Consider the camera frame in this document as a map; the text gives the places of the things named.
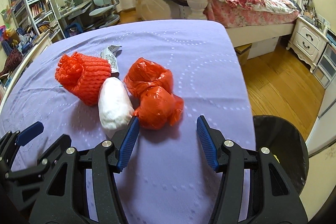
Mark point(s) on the maroon fluffy item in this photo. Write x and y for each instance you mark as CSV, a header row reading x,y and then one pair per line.
x,y
12,61

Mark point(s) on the black trash bin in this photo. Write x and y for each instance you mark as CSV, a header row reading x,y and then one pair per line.
x,y
285,142

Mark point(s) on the plastic drawer unit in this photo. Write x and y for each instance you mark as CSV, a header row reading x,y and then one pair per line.
x,y
326,66

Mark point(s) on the white bookshelf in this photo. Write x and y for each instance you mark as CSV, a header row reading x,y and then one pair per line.
x,y
36,17

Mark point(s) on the white nightstand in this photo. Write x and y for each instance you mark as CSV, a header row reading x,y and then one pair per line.
x,y
308,42

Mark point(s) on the green desk chair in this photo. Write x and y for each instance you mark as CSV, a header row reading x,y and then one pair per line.
x,y
105,13

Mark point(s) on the grey printed wrapper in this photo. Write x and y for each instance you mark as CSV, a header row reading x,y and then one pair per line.
x,y
110,54

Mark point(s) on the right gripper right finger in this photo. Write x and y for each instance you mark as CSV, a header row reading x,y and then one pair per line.
x,y
272,196

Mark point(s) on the red foam fruit net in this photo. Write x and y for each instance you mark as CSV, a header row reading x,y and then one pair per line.
x,y
83,76

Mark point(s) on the study desk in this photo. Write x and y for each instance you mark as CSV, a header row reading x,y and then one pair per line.
x,y
70,16

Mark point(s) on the purple bed sheet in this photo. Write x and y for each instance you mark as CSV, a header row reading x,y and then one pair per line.
x,y
175,71

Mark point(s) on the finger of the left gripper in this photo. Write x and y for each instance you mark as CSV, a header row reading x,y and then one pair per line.
x,y
50,153
23,135

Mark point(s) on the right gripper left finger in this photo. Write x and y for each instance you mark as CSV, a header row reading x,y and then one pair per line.
x,y
62,198

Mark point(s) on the white bundle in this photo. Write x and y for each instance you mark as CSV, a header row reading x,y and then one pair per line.
x,y
114,106

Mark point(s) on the red plastic bag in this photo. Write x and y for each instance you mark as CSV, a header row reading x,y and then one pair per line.
x,y
152,85

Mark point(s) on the white bed side rail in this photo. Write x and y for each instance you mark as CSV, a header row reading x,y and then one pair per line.
x,y
42,42

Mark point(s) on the cardboard box under bed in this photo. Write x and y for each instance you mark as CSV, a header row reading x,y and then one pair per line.
x,y
242,53

